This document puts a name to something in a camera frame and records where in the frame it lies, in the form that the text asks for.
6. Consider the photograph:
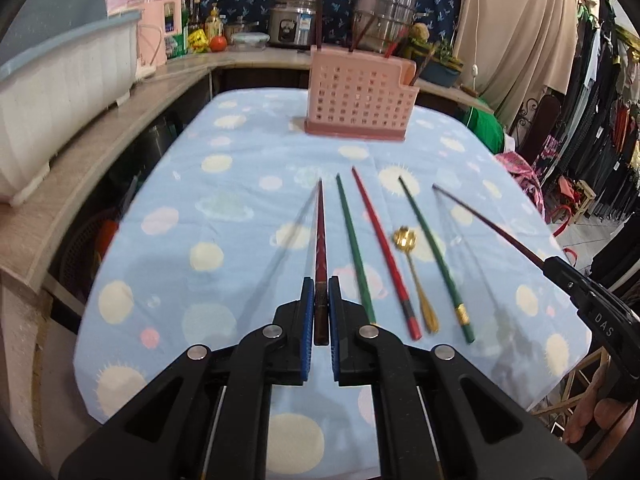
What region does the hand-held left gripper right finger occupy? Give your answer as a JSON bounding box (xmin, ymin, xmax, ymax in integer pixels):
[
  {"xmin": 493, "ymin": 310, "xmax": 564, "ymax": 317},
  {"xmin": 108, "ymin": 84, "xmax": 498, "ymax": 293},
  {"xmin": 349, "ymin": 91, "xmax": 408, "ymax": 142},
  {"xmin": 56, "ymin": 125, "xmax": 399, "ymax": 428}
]
[{"xmin": 327, "ymin": 276, "xmax": 586, "ymax": 480}]

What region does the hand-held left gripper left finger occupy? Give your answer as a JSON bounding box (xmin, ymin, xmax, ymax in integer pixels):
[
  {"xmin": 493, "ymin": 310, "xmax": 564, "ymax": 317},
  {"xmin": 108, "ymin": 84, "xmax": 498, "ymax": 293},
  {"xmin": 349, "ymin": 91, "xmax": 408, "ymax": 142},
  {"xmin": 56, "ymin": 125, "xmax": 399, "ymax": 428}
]
[{"xmin": 59, "ymin": 276, "xmax": 316, "ymax": 480}]

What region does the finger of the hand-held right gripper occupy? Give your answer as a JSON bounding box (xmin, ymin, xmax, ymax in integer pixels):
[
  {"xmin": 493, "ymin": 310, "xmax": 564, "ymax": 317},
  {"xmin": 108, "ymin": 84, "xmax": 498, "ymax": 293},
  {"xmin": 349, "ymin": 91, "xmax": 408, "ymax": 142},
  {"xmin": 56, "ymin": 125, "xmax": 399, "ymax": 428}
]
[{"xmin": 543, "ymin": 256, "xmax": 602, "ymax": 312}]

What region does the green chopstick with gold band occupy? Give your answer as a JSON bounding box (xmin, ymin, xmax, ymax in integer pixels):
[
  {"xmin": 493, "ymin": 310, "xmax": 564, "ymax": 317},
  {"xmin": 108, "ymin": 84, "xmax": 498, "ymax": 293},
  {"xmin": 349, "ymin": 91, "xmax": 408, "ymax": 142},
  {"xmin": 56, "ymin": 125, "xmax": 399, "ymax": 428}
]
[
  {"xmin": 398, "ymin": 175, "xmax": 477, "ymax": 345},
  {"xmin": 335, "ymin": 173, "xmax": 377, "ymax": 326}
]

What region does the dark brown chopstick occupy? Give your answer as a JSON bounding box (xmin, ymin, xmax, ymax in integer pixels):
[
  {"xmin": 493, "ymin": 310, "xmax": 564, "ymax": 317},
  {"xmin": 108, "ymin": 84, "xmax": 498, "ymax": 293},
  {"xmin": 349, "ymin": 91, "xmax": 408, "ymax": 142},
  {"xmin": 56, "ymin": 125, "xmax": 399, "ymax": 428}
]
[
  {"xmin": 409, "ymin": 42, "xmax": 441, "ymax": 87},
  {"xmin": 432, "ymin": 184, "xmax": 553, "ymax": 266}
]

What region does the red chopstick with black band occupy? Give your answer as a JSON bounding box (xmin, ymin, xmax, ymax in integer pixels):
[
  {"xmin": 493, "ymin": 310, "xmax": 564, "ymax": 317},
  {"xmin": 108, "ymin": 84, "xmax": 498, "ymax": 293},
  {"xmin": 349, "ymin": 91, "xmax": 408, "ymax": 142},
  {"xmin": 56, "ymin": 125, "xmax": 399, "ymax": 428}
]
[
  {"xmin": 351, "ymin": 166, "xmax": 422, "ymax": 342},
  {"xmin": 384, "ymin": 29, "xmax": 410, "ymax": 59}
]

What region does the gold flower spoon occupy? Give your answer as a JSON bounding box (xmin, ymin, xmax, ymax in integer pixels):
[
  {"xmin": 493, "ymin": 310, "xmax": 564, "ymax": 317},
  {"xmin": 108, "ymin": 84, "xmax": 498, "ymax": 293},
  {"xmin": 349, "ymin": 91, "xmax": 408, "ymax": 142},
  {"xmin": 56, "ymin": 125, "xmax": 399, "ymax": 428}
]
[{"xmin": 392, "ymin": 226, "xmax": 441, "ymax": 335}]

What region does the pink perforated utensil holder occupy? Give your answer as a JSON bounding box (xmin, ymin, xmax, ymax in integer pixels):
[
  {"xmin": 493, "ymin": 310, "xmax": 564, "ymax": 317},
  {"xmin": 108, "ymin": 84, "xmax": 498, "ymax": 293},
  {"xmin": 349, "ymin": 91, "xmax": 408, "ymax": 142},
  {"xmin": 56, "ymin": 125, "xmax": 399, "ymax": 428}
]
[{"xmin": 304, "ymin": 44, "xmax": 421, "ymax": 142}]

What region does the person's right hand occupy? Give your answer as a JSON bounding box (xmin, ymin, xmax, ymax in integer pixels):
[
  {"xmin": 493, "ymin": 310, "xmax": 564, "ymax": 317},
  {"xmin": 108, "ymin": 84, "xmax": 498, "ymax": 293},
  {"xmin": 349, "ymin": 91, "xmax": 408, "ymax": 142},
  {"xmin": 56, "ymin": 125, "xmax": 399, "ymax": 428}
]
[{"xmin": 565, "ymin": 374, "xmax": 639, "ymax": 459}]

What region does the light wooden stool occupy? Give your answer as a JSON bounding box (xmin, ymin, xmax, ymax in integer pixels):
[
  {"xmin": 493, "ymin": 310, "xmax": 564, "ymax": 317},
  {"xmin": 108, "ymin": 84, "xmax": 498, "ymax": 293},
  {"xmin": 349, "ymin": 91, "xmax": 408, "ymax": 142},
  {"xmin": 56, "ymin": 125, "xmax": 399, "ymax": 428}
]
[{"xmin": 530, "ymin": 350, "xmax": 611, "ymax": 431}]

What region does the blue dotted tablecloth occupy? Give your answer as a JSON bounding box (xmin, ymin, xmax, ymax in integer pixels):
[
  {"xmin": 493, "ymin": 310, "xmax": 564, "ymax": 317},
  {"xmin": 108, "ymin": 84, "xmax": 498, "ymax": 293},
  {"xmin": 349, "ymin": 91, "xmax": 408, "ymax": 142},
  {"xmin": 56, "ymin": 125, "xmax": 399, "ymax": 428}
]
[{"xmin": 74, "ymin": 87, "xmax": 593, "ymax": 478}]

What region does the pink floral cloth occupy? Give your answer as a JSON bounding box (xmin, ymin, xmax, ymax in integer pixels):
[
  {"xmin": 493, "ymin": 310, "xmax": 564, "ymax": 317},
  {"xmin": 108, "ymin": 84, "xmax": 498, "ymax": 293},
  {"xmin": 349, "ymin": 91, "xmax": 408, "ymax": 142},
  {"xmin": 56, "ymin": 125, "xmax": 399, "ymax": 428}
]
[{"xmin": 495, "ymin": 152, "xmax": 548, "ymax": 211}]

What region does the green bag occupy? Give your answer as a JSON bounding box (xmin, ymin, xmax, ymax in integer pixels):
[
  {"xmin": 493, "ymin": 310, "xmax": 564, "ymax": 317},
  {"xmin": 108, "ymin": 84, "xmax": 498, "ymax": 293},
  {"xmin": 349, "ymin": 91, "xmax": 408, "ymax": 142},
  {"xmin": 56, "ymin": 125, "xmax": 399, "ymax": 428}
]
[{"xmin": 462, "ymin": 105, "xmax": 506, "ymax": 153}]

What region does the row of hanging clothes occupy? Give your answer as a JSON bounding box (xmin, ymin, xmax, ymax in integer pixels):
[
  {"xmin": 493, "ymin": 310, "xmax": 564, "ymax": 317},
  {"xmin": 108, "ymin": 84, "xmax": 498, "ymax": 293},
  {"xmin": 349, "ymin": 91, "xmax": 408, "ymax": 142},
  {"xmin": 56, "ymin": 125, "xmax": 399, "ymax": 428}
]
[{"xmin": 565, "ymin": 0, "xmax": 640, "ymax": 291}]

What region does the blue planter basin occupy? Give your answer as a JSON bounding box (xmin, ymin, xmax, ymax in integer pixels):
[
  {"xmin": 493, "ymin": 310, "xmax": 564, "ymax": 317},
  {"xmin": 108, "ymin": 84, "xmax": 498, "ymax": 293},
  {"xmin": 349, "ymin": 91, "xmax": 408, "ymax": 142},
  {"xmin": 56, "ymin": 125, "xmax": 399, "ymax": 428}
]
[{"xmin": 417, "ymin": 57, "xmax": 463, "ymax": 88}]

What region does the beige curtain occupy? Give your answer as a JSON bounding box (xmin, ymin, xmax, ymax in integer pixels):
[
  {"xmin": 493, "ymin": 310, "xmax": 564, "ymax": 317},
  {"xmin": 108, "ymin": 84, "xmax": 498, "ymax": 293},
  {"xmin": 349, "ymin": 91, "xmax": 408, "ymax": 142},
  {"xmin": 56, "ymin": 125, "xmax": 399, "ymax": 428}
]
[{"xmin": 425, "ymin": 0, "xmax": 583, "ymax": 126}]

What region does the green plant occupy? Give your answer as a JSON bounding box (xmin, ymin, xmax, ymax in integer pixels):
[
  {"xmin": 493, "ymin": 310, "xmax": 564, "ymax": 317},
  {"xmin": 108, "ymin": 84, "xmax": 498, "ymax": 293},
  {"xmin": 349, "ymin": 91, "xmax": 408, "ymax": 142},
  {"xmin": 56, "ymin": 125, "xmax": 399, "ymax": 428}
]
[{"xmin": 405, "ymin": 22, "xmax": 463, "ymax": 68}]

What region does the glass container with lid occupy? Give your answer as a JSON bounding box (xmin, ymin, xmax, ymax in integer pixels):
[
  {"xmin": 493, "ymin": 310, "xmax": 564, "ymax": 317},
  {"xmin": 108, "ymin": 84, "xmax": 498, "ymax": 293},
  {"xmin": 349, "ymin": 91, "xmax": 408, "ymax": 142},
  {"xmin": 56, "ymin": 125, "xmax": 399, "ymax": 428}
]
[{"xmin": 230, "ymin": 31, "xmax": 268, "ymax": 52}]

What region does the steel rice cooker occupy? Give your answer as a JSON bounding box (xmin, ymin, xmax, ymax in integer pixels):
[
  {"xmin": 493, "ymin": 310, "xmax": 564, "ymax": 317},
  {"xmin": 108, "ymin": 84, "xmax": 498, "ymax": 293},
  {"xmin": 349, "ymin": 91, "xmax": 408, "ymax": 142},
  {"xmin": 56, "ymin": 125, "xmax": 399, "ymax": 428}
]
[{"xmin": 267, "ymin": 0, "xmax": 321, "ymax": 51}]

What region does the small lidded pot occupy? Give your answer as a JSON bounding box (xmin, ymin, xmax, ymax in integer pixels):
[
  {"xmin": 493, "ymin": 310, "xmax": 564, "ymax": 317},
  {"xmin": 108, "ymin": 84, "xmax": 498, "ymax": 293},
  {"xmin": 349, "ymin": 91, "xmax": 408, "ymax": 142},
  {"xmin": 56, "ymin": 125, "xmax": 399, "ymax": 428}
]
[{"xmin": 225, "ymin": 16, "xmax": 261, "ymax": 36}]

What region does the yellow oil bottle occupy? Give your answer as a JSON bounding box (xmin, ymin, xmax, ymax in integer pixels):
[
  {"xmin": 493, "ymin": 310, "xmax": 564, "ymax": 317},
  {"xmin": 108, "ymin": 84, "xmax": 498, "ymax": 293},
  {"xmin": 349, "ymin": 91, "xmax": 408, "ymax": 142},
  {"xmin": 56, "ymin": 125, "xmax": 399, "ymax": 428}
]
[{"xmin": 204, "ymin": 2, "xmax": 224, "ymax": 41}]

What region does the steel steamer pot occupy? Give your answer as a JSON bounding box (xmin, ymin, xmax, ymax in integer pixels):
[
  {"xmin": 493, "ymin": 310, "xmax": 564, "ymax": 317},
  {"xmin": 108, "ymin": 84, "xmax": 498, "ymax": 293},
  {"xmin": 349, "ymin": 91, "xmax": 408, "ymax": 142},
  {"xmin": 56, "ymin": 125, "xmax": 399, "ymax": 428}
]
[{"xmin": 350, "ymin": 0, "xmax": 418, "ymax": 56}]

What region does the pink appliance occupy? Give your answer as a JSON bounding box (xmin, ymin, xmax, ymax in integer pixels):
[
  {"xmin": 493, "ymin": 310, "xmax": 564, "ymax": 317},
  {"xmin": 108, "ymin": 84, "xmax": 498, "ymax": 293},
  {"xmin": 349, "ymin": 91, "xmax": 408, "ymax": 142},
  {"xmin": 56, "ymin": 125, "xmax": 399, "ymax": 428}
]
[{"xmin": 135, "ymin": 0, "xmax": 183, "ymax": 68}]

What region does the grey white dish rack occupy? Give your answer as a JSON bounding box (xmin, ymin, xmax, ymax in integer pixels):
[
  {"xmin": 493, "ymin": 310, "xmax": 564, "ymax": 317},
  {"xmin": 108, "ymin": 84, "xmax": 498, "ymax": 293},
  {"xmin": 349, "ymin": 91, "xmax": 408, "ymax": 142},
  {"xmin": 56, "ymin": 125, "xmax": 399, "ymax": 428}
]
[{"xmin": 0, "ymin": 0, "xmax": 141, "ymax": 206}]

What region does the white cable with switch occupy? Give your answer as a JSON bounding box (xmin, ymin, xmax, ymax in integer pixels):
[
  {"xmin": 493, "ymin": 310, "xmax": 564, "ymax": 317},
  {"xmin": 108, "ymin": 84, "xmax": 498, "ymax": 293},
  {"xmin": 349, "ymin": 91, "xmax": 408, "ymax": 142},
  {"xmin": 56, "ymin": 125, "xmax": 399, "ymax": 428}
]
[{"xmin": 467, "ymin": 0, "xmax": 483, "ymax": 91}]

